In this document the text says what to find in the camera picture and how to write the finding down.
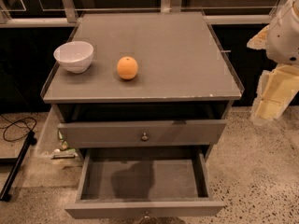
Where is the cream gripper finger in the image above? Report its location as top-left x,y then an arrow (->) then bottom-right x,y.
247,25 -> 269,50

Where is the grey drawer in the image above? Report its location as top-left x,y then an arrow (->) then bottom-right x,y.
58,119 -> 226,148
65,147 -> 224,219

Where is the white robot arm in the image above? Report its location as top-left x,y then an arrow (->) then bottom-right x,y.
247,0 -> 299,126

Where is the grey wooden drawer cabinet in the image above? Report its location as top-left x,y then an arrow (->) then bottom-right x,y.
40,11 -> 245,161

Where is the round metal top drawer knob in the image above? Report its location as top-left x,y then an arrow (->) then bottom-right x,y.
141,133 -> 149,142

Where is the grey top drawer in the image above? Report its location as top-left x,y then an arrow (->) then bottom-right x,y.
58,119 -> 226,148

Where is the metal middle drawer knob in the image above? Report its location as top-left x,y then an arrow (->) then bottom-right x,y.
139,213 -> 153,224

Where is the orange fruit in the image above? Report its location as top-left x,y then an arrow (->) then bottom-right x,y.
117,56 -> 138,80

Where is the white ceramic bowl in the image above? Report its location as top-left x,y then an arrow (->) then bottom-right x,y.
53,41 -> 94,73

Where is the clutter beside cabinet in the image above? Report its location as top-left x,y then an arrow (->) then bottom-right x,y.
51,132 -> 77,160

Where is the black metal floor bar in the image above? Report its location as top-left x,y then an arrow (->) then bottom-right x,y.
0,131 -> 37,202

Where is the metal window frame rail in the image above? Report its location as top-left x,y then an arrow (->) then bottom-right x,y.
0,0 -> 287,27

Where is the black cable on floor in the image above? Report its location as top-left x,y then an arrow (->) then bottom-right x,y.
0,113 -> 38,143

